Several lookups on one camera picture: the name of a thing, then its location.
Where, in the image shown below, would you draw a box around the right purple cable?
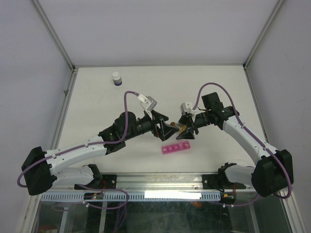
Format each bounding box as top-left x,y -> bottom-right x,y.
193,82 -> 294,200

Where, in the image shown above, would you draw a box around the white capped pill bottle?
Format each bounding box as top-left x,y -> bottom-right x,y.
112,71 -> 122,86

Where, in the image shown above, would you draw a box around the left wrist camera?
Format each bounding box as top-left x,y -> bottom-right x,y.
138,94 -> 157,119

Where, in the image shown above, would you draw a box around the clear bottle yellow capsules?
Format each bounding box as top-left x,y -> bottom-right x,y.
170,122 -> 187,132

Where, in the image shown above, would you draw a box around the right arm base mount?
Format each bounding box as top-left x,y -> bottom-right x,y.
202,163 -> 259,208

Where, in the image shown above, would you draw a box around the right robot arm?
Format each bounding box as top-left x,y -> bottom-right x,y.
177,92 -> 294,197

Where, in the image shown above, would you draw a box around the right aluminium frame post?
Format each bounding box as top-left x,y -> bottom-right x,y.
242,0 -> 286,70

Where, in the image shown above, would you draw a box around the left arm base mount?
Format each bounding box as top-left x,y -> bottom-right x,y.
74,164 -> 117,190

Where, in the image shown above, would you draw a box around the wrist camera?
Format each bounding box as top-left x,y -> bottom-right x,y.
180,102 -> 196,115
138,94 -> 157,119

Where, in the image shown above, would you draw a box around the left aluminium frame post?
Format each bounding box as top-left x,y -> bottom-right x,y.
30,0 -> 75,72

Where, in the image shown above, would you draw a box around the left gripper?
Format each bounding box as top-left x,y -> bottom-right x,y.
124,110 -> 179,141

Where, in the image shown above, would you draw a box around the pink weekly pill organizer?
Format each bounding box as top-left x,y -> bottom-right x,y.
161,141 -> 191,154

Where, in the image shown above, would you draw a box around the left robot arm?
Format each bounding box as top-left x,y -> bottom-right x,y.
18,110 -> 179,196

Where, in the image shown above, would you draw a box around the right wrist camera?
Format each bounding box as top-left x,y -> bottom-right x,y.
180,102 -> 196,115

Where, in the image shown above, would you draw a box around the aluminium frame post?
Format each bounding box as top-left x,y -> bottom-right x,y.
30,0 -> 75,72
242,0 -> 286,70

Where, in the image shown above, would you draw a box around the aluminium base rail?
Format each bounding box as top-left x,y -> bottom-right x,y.
60,172 -> 258,192

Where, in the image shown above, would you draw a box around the white slotted cable duct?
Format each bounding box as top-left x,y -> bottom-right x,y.
40,191 -> 221,202

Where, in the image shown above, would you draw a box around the purple cable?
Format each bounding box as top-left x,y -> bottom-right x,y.
16,91 -> 140,188
193,82 -> 294,200

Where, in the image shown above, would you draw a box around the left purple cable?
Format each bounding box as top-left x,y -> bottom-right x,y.
16,91 -> 140,188

